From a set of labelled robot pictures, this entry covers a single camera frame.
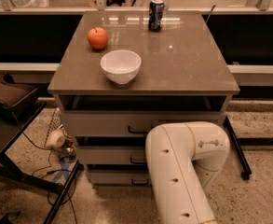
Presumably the white bowl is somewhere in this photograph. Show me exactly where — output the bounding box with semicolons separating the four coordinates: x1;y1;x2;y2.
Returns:
101;49;142;84

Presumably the brown pouch on table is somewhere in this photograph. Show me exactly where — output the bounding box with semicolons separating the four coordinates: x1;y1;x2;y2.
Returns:
0;74;38;117

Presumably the red apple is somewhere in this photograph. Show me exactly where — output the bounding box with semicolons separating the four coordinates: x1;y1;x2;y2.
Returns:
87;27;108;49

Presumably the black side table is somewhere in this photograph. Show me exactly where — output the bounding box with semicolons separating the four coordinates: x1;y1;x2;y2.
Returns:
0;101;80;224

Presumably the wire mesh basket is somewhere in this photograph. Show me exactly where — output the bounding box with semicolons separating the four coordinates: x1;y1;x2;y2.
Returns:
45;108;75;160

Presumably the white round device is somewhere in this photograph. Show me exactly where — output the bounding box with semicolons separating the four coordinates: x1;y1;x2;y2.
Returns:
47;129;65;148

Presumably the dark soda can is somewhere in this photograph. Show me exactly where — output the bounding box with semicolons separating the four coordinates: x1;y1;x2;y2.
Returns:
148;0;165;32

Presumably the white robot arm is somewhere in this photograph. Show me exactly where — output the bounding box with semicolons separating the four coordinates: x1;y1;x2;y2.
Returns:
145;121;230;224

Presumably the black metal frame leg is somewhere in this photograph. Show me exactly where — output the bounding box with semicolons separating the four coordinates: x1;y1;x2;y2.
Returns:
224;118;252;180

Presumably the grey drawer cabinet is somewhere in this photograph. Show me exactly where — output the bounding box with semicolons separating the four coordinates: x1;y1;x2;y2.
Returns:
48;10;240;189

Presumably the black floor cable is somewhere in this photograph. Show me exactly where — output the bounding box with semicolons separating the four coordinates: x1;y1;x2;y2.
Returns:
21;131;78;224

